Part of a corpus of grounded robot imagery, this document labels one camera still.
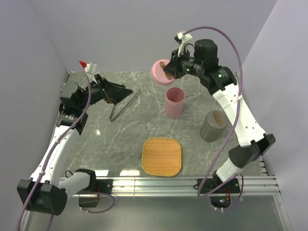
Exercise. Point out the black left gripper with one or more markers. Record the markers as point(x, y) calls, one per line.
point(111, 92)

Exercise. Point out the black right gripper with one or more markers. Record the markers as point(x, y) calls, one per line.
point(173, 67)

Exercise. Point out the pink container lid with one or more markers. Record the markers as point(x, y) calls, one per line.
point(159, 75)

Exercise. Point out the metal food tongs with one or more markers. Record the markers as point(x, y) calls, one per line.
point(113, 117)

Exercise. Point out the pink cylindrical container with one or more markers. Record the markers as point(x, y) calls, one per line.
point(174, 102)

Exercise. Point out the grey container lid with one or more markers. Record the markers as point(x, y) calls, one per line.
point(216, 120)

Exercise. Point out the grey cylindrical container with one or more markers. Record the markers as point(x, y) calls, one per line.
point(210, 132)

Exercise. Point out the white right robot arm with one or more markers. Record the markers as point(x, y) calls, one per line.
point(224, 87)

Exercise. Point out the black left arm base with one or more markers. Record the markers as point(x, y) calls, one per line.
point(90, 198)

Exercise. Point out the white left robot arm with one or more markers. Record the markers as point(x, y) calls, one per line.
point(44, 192)

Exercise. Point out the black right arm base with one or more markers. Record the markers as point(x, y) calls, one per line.
point(220, 196)

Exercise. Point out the woven bamboo tray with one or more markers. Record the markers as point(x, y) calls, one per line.
point(161, 157)

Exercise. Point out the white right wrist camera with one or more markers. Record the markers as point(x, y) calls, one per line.
point(182, 38)

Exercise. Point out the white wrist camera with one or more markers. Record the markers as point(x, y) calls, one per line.
point(90, 69)
point(182, 38)

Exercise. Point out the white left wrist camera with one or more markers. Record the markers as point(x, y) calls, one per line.
point(90, 69)

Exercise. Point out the aluminium table edge rail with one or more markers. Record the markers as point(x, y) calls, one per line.
point(182, 186)

